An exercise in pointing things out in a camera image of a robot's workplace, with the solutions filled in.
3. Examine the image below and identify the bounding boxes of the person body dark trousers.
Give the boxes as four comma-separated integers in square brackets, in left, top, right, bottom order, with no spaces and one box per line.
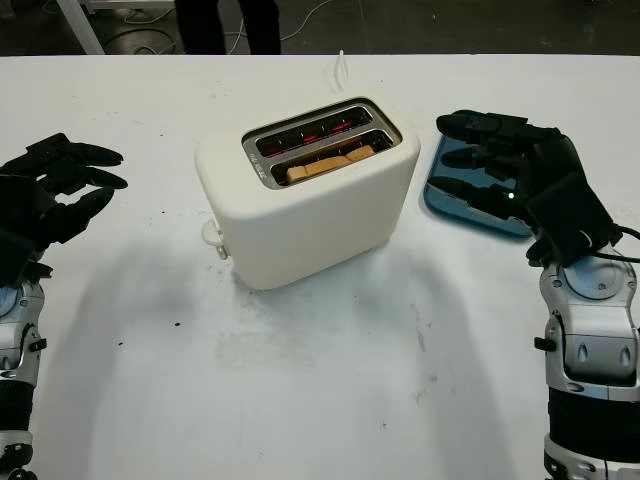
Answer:
[172,0,283,56]

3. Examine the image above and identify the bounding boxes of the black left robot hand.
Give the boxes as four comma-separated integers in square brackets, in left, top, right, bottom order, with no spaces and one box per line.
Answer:
[0,132,129,262]

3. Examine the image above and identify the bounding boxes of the white metal table frame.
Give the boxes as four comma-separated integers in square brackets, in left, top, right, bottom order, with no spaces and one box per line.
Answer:
[68,0,176,56]

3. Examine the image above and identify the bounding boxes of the white floor cable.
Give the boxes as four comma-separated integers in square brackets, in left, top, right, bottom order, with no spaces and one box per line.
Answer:
[123,0,326,56]

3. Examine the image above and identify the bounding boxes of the white two-slot toaster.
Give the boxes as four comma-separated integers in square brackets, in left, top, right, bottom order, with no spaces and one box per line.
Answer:
[194,95,422,292]

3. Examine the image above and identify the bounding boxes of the white toaster power cable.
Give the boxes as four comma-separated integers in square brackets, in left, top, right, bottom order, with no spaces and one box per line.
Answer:
[332,49,349,94]

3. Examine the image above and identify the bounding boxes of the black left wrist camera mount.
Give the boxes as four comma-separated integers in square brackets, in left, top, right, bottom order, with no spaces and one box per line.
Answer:
[0,226,32,290]

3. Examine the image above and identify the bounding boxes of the brown toast slice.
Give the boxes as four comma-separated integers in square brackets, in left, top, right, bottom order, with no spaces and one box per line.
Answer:
[286,145,376,184]

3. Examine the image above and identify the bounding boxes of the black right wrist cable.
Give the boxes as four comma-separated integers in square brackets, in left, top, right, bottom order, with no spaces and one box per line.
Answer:
[592,224,640,264]

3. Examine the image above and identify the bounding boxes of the blue rectangular tray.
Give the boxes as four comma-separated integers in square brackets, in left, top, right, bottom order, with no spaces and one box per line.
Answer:
[421,130,538,244]

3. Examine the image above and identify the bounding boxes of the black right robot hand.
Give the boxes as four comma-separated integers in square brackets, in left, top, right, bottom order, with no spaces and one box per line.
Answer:
[429,110,585,234]

